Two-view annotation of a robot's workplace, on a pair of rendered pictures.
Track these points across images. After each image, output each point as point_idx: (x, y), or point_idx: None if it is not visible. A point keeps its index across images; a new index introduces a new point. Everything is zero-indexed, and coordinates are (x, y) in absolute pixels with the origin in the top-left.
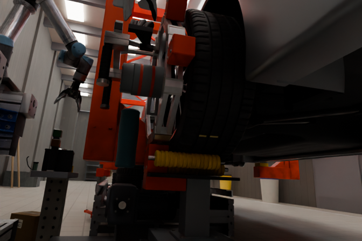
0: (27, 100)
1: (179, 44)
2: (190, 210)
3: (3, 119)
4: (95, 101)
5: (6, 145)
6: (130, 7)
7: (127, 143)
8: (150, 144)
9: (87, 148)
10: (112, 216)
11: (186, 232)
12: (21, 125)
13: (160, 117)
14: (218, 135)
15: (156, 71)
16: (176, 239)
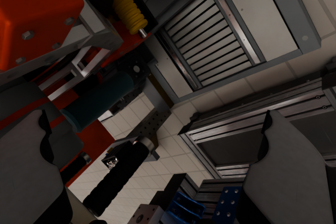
0: (152, 222)
1: None
2: None
3: (183, 207)
4: None
5: (185, 182)
6: (292, 128)
7: (112, 90)
8: (120, 50)
9: (105, 145)
10: (147, 70)
11: None
12: (159, 200)
13: (116, 35)
14: None
15: (6, 114)
16: None
